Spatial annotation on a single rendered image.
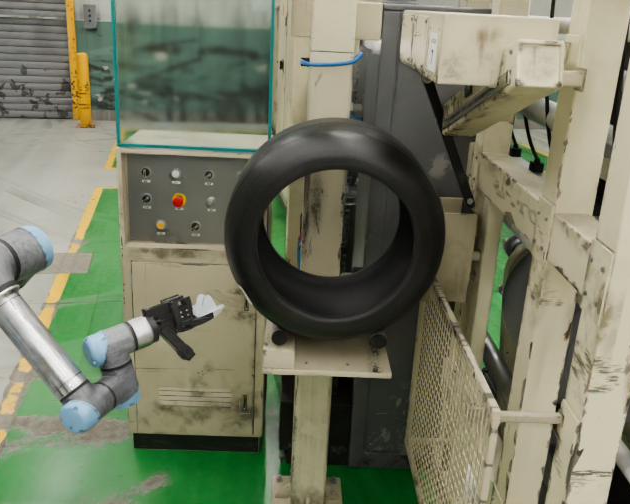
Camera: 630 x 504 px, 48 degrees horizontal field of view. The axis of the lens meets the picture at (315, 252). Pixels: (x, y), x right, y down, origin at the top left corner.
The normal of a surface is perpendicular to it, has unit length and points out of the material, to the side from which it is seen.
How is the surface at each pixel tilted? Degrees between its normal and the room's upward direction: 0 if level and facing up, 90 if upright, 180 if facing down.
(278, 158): 53
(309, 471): 90
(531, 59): 72
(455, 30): 90
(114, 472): 0
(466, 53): 90
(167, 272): 90
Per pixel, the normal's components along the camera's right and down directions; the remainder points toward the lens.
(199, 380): 0.02, 0.33
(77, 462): 0.05, -0.94
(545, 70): 0.03, 0.03
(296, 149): -0.26, -0.42
